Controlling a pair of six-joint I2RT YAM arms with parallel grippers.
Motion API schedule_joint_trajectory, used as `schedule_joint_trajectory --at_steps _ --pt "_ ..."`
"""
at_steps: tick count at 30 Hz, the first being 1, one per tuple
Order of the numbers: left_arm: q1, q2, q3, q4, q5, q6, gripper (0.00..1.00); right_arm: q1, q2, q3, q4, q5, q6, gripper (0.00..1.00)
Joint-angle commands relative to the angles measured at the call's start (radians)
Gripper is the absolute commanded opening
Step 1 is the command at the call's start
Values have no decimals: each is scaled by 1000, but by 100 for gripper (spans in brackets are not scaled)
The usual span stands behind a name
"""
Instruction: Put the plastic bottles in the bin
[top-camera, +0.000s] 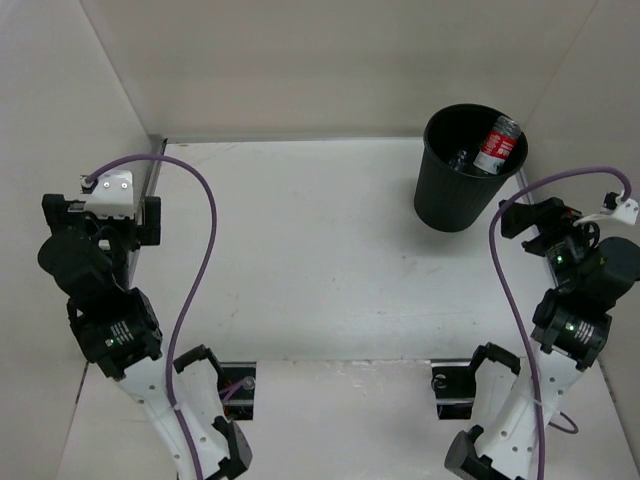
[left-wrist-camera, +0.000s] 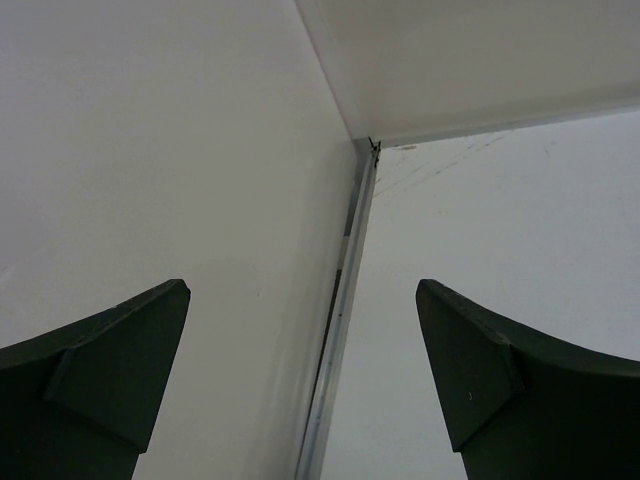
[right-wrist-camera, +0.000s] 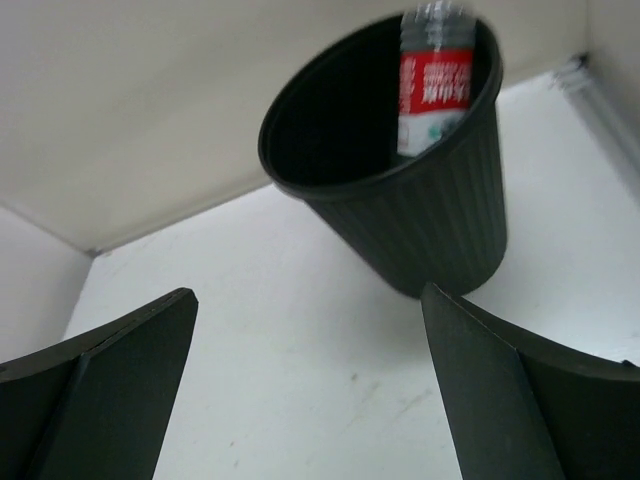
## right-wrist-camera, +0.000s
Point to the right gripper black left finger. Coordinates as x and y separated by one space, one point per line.
97 406

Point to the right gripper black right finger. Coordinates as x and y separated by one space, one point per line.
520 406

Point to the red label water bottle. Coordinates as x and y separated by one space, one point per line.
437 42

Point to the black ribbed plastic bin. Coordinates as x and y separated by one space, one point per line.
329 140

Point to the aluminium table edge rail right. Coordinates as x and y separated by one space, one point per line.
607 122

